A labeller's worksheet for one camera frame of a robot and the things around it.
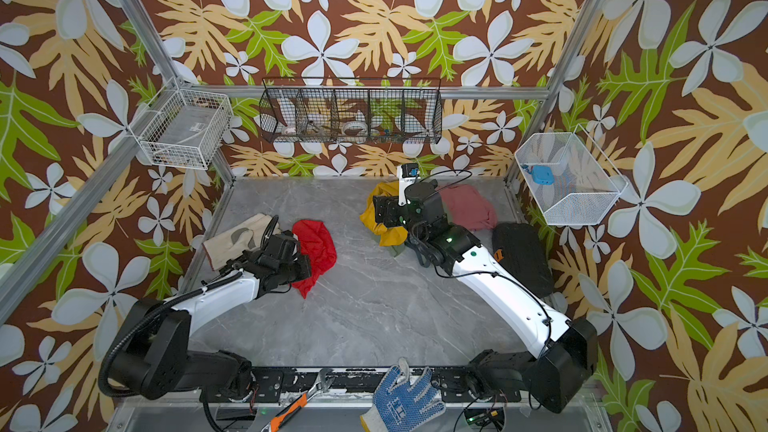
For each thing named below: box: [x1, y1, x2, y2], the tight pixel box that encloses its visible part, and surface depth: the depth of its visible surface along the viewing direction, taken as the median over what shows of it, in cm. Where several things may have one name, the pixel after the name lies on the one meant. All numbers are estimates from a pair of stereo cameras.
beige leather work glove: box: [202, 213, 281, 271], surface depth 103 cm
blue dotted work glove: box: [360, 358, 446, 432], surface depth 73 cm
